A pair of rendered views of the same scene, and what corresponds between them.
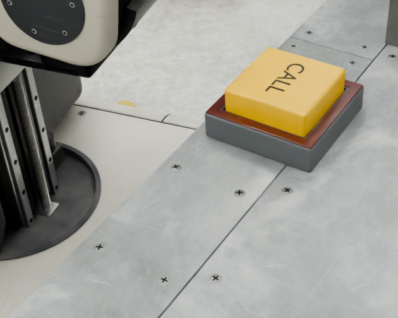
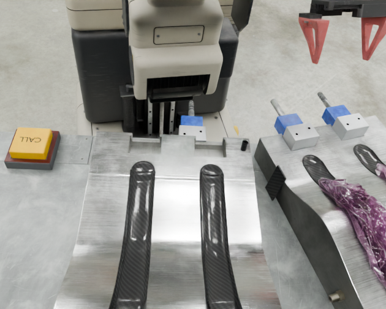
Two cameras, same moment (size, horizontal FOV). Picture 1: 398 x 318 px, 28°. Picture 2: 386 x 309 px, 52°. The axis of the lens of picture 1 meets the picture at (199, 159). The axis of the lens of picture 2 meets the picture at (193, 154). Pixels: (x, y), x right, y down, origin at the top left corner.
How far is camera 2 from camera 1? 0.73 m
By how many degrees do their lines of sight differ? 35
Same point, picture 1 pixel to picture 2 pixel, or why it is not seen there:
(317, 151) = (9, 164)
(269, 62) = (38, 132)
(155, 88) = not seen: hidden behind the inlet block
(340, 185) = (2, 178)
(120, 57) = (303, 114)
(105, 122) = (216, 127)
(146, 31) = not seen: hidden behind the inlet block
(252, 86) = (21, 133)
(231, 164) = (5, 147)
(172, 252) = not seen: outside the picture
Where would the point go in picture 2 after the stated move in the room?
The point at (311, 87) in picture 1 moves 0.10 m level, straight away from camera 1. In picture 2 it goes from (26, 148) to (83, 132)
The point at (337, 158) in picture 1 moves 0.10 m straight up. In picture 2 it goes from (18, 173) to (2, 135)
